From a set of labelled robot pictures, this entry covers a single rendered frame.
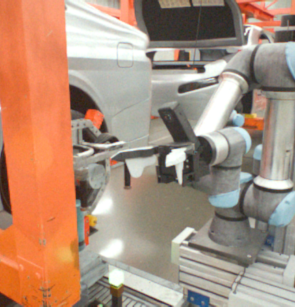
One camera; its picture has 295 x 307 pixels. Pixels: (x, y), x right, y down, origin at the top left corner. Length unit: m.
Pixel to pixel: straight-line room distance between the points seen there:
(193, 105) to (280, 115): 3.06
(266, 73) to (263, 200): 0.37
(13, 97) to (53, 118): 0.13
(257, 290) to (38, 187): 0.75
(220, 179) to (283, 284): 0.49
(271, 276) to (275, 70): 0.64
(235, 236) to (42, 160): 0.68
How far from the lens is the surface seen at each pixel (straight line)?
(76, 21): 1.95
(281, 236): 1.34
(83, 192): 1.57
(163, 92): 4.12
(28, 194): 1.15
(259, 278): 1.20
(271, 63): 1.00
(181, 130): 0.69
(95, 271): 2.22
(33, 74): 1.05
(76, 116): 1.89
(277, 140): 1.02
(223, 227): 1.17
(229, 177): 0.82
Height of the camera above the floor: 1.40
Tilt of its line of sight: 15 degrees down
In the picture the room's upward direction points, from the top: straight up
